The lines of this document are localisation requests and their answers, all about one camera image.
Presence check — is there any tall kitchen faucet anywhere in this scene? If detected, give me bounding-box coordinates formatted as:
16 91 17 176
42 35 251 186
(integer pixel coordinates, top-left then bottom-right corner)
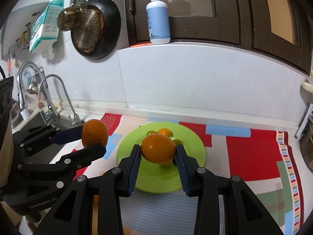
16 61 59 124

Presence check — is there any steel sink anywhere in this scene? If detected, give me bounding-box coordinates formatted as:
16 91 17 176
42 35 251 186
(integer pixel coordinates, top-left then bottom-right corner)
13 114 82 165

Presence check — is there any slim gooseneck faucet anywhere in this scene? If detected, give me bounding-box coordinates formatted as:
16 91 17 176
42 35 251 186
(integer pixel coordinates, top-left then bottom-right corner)
38 74 84 127

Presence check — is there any green plate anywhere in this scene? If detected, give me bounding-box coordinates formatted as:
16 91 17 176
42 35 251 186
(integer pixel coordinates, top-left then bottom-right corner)
116 122 212 194

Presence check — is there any green fruit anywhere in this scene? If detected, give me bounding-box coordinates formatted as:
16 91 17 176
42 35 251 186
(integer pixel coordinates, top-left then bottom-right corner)
173 139 183 145

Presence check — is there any green-yellow fruit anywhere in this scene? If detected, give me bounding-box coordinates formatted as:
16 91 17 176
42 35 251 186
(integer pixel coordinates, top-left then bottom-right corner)
146 130 157 136

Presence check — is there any small orange on plate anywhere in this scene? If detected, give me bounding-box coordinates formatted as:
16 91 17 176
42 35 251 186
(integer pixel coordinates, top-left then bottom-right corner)
157 128 173 137

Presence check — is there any colourful patterned mat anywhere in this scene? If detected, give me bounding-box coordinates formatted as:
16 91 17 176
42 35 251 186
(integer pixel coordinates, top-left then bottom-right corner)
78 114 303 234

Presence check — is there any teal paper towel box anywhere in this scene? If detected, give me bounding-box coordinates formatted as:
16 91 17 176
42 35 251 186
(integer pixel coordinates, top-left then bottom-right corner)
29 0 64 60

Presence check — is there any black frying pan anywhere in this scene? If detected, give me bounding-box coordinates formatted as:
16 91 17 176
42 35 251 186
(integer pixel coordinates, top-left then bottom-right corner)
71 0 121 60

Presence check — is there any small brass saucepan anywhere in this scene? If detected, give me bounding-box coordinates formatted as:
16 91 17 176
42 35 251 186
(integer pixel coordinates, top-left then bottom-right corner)
57 0 82 31

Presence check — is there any blue soap dispenser bottle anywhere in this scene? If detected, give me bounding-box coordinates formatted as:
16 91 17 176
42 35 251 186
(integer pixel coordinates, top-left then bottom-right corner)
146 0 171 45

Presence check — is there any wire sink basket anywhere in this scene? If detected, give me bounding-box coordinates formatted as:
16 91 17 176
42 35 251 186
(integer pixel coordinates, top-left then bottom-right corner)
26 67 45 94

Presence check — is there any cream-handled pan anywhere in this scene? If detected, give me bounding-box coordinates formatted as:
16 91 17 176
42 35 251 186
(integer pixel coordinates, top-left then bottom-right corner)
301 82 313 94

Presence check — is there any dark wooden window frame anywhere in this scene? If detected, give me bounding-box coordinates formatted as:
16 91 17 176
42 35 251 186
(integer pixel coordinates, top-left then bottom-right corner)
124 0 312 74

